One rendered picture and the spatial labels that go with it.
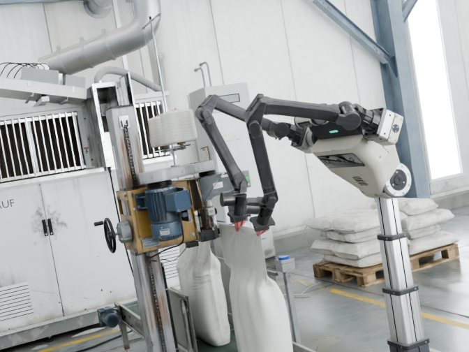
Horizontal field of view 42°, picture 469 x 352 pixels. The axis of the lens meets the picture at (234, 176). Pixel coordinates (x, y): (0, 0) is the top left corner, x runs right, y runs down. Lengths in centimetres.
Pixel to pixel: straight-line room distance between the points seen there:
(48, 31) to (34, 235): 252
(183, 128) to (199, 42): 480
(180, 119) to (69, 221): 298
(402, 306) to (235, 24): 554
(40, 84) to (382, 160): 344
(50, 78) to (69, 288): 187
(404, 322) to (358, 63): 614
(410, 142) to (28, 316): 542
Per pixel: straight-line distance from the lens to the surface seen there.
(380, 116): 251
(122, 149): 309
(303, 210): 811
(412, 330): 303
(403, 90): 870
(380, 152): 269
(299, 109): 239
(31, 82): 541
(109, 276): 586
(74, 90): 545
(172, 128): 293
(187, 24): 767
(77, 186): 575
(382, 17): 905
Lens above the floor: 148
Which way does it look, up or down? 3 degrees down
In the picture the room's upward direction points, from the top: 9 degrees counter-clockwise
